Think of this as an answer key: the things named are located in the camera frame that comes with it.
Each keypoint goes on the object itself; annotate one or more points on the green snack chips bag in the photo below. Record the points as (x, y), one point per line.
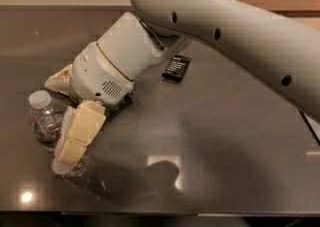
(110, 111)

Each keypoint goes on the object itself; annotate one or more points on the black rxbar chocolate bar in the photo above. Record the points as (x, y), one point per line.
(176, 68)

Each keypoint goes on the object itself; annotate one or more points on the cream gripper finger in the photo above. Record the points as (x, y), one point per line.
(79, 127)

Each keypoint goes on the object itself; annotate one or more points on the clear plastic water bottle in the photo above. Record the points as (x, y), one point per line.
(45, 119)

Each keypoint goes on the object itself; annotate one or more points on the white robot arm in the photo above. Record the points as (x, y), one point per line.
(282, 53)

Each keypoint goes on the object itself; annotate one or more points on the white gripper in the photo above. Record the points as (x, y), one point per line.
(96, 76)

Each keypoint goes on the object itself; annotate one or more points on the grey side table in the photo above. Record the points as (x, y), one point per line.
(313, 127)

